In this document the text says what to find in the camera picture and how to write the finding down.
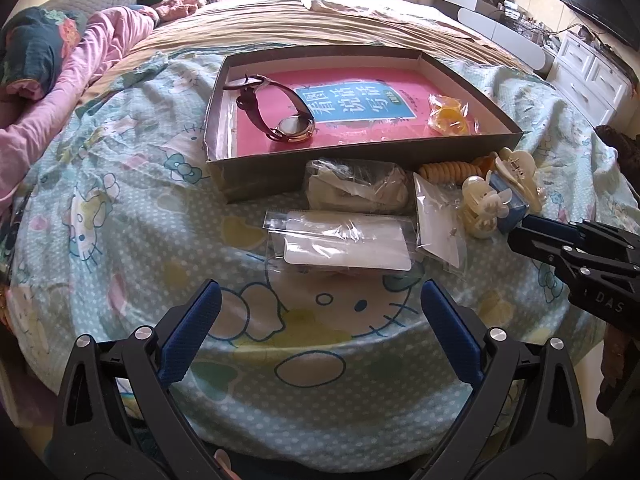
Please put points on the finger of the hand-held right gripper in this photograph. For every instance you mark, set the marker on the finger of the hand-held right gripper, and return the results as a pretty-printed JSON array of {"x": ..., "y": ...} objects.
[
  {"x": 537, "y": 245},
  {"x": 580, "y": 231}
]

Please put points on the pink book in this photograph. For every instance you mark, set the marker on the pink book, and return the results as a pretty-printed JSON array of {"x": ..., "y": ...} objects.
[{"x": 350, "y": 135}]

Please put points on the clear bag with white card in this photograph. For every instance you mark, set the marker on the clear bag with white card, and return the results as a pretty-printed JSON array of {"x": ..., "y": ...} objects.
[{"x": 345, "y": 242}]

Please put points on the white drawer cabinet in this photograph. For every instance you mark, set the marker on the white drawer cabinet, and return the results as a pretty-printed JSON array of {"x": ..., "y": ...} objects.
[{"x": 585, "y": 67}]

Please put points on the pink lace blanket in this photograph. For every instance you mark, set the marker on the pink lace blanket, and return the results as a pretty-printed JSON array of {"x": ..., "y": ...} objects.
[{"x": 360, "y": 7}]

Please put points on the dark brown furry item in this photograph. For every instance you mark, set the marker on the dark brown furry item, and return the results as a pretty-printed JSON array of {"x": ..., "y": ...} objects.
[{"x": 620, "y": 150}]

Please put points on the pink quilt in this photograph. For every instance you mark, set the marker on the pink quilt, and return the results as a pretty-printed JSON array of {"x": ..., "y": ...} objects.
[{"x": 100, "y": 55}]

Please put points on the cream flower hair claw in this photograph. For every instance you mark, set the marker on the cream flower hair claw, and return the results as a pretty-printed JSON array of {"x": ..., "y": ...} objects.
[{"x": 480, "y": 210}]

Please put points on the blue floral pillow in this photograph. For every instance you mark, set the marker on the blue floral pillow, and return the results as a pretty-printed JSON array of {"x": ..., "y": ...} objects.
[{"x": 35, "y": 40}]

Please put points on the large cream hair claw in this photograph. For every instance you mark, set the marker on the large cream hair claw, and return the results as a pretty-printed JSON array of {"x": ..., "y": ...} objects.
[{"x": 522, "y": 165}]

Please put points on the tan blanket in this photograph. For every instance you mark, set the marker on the tan blanket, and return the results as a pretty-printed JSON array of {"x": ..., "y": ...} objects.
[{"x": 280, "y": 25}]

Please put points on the small clear earring bag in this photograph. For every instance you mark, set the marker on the small clear earring bag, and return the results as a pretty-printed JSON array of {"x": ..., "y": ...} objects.
[{"x": 440, "y": 220}]

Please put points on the cartoon cat printed bedsheet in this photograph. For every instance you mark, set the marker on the cartoon cat printed bedsheet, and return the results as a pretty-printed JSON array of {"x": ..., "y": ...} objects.
[{"x": 150, "y": 220}]

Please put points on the shallow cardboard box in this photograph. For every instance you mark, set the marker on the shallow cardboard box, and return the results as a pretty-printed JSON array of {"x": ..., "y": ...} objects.
[{"x": 260, "y": 175}]

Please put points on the crinkled clear plastic bag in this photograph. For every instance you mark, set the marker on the crinkled clear plastic bag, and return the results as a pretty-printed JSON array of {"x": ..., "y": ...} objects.
[{"x": 350, "y": 187}]

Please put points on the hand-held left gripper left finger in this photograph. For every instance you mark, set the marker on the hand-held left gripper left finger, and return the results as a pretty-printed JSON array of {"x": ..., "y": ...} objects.
[{"x": 192, "y": 330}]

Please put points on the clutter on dresser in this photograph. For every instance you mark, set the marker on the clutter on dresser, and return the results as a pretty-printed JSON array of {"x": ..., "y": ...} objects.
[{"x": 520, "y": 10}]

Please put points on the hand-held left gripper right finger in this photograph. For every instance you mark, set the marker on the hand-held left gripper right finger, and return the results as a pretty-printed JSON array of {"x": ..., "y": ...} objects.
[{"x": 450, "y": 330}]

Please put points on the small blue box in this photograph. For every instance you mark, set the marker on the small blue box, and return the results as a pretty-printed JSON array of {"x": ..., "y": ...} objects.
[{"x": 510, "y": 205}]

